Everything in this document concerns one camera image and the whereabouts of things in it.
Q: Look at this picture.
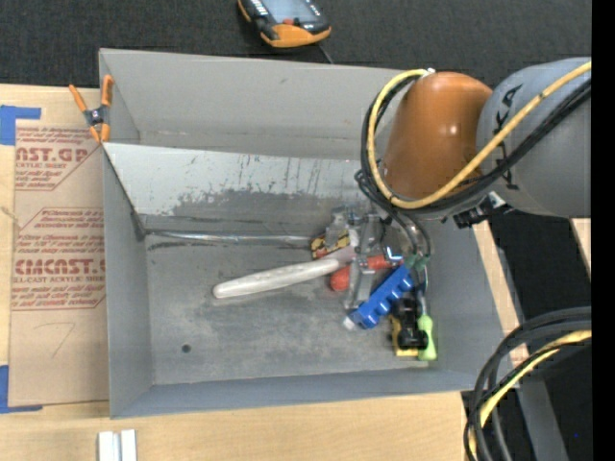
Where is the grey metal bin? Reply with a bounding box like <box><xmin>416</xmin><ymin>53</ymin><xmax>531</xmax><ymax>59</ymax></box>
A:
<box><xmin>98</xmin><ymin>48</ymin><xmax>504</xmax><ymax>420</ymax></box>

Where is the yellow and red packet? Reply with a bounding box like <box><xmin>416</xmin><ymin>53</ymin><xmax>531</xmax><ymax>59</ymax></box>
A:
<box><xmin>310</xmin><ymin>231</ymin><xmax>351</xmax><ymax>260</ymax></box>

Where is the blue toy brick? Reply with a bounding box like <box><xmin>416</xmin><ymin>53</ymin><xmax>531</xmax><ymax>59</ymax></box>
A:
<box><xmin>345</xmin><ymin>263</ymin><xmax>415</xmax><ymax>331</ymax></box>

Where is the yellow toy car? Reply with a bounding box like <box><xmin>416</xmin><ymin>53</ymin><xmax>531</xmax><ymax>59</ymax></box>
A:
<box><xmin>386</xmin><ymin>313</ymin><xmax>431</xmax><ymax>358</ymax></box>

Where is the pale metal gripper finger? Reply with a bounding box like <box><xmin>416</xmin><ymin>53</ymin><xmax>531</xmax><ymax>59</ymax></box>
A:
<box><xmin>326</xmin><ymin>207</ymin><xmax>361</xmax><ymax>253</ymax></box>
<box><xmin>343</xmin><ymin>265</ymin><xmax>379</xmax><ymax>311</ymax></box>

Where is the white long plastic handle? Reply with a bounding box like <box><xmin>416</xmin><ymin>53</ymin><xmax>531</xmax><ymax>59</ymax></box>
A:
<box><xmin>211</xmin><ymin>256</ymin><xmax>345</xmax><ymax>300</ymax></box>

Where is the light green plastic toy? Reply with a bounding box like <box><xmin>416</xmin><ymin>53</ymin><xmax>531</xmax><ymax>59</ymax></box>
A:
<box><xmin>415</xmin><ymin>313</ymin><xmax>439</xmax><ymax>362</ymax></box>

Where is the brown cardboard board, red print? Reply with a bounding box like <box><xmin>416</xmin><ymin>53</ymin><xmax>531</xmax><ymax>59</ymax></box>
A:
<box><xmin>0</xmin><ymin>83</ymin><xmax>111</xmax><ymax>415</ymax></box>

